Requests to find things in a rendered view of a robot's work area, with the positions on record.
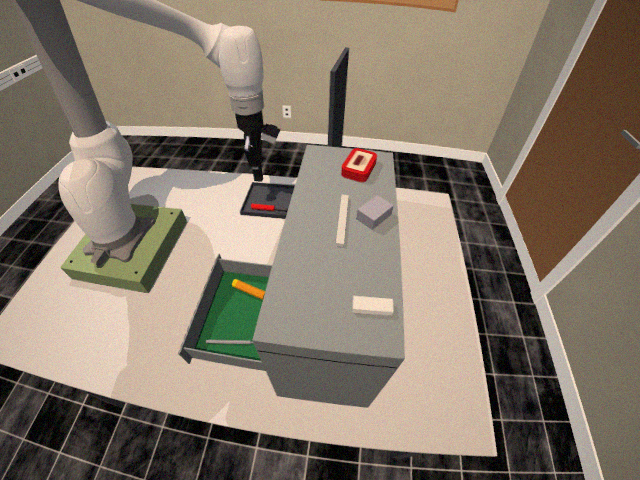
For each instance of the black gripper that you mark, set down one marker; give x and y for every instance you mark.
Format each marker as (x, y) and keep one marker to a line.
(249, 124)

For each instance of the black flat panel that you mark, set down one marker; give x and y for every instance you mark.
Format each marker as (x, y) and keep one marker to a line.
(337, 97)

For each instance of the grey tool chest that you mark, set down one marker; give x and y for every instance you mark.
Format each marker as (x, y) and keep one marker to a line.
(310, 343)

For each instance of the orange cylinder with yellow end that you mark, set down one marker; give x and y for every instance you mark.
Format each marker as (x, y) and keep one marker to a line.
(248, 289)

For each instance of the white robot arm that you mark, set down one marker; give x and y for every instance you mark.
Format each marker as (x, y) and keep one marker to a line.
(95, 195)

